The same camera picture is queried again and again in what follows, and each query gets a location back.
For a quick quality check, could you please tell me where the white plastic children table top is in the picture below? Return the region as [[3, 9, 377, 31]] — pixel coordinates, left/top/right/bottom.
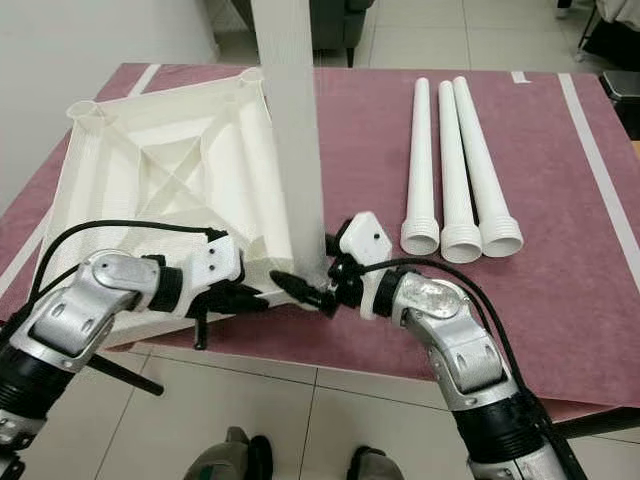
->
[[25, 68, 329, 336]]

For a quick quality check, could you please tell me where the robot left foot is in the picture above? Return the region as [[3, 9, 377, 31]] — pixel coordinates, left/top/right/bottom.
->
[[188, 427, 273, 480]]

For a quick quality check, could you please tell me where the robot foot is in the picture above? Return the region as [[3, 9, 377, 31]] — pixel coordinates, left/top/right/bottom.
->
[[188, 427, 273, 480], [345, 445, 408, 480]]

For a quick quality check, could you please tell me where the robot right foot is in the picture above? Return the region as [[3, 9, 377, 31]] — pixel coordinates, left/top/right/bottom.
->
[[345, 445, 408, 480]]

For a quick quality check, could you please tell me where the dark grey armchair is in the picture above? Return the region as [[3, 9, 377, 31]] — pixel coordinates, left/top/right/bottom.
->
[[228, 0, 376, 67]]

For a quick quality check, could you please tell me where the silver black trash bin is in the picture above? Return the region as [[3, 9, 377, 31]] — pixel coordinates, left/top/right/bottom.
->
[[600, 70, 640, 113]]

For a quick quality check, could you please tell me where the clothes rack with garments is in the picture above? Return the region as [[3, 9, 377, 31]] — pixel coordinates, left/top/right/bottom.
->
[[555, 0, 640, 71]]

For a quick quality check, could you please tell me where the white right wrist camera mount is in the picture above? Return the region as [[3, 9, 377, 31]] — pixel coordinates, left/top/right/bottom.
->
[[340, 212, 397, 323]]

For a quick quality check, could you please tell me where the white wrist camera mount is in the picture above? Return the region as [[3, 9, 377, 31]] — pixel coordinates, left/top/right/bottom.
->
[[340, 212, 397, 323], [183, 235, 247, 317]]

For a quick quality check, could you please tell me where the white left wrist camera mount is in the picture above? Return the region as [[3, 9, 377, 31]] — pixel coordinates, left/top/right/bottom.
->
[[183, 235, 247, 317]]

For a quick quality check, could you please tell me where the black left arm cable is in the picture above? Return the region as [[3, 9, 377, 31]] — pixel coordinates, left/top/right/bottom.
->
[[0, 220, 231, 401]]

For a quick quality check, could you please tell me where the black metal table frame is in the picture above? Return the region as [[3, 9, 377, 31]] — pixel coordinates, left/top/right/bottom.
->
[[85, 350, 640, 442]]

